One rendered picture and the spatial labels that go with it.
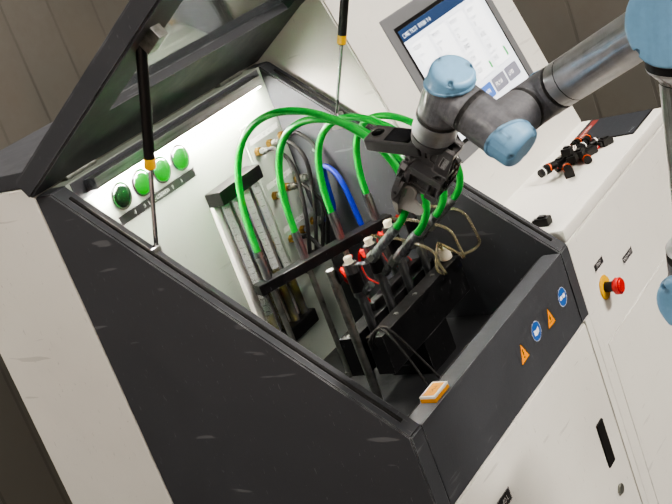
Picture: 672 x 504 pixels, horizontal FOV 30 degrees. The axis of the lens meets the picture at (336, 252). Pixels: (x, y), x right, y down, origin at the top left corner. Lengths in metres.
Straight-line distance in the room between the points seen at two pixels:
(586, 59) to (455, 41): 0.96
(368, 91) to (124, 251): 0.71
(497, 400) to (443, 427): 0.19
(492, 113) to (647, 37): 0.35
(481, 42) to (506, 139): 1.06
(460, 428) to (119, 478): 0.70
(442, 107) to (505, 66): 1.06
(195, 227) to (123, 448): 0.44
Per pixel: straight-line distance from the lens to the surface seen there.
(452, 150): 2.06
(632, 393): 2.75
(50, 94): 4.24
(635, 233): 2.85
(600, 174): 2.78
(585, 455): 2.54
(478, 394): 2.18
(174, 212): 2.39
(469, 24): 2.95
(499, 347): 2.25
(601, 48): 1.92
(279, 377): 2.06
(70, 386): 2.40
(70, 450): 2.51
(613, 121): 3.12
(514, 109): 1.96
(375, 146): 2.13
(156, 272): 2.10
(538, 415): 2.37
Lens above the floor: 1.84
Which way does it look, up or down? 18 degrees down
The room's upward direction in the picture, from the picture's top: 21 degrees counter-clockwise
